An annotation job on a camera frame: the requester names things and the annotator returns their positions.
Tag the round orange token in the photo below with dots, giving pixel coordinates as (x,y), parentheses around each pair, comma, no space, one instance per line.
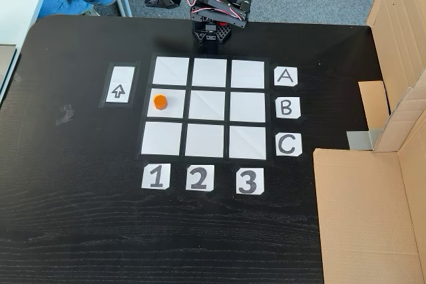
(160,102)

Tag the white paper grid square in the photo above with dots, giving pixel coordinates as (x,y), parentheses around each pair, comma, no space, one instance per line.
(162,138)
(247,106)
(171,70)
(175,107)
(207,105)
(248,72)
(209,72)
(204,140)
(247,142)

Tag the white paper arrow sheet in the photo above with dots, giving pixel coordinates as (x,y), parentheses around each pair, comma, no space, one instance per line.
(120,76)

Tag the paper sheet letter A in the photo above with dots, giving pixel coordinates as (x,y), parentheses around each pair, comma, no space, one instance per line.
(278,84)

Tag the grey flat board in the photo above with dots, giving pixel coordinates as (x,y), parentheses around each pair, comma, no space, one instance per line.
(6,68)

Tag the paper sheet letter B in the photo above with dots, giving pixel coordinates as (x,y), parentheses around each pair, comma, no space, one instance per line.
(296,114)

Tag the paper sheet number 1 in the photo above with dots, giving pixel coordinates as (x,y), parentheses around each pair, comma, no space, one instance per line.
(146,184)

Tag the paper sheet number 2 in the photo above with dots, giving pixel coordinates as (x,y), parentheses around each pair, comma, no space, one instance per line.
(190,186)

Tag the paper sheet letter C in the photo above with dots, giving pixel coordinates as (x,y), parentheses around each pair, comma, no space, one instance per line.
(288,144)

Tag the paper sheet number 3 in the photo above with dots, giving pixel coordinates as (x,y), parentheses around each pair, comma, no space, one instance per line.
(240,189)

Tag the large brown cardboard screen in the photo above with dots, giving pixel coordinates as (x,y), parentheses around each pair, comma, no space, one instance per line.
(359,214)

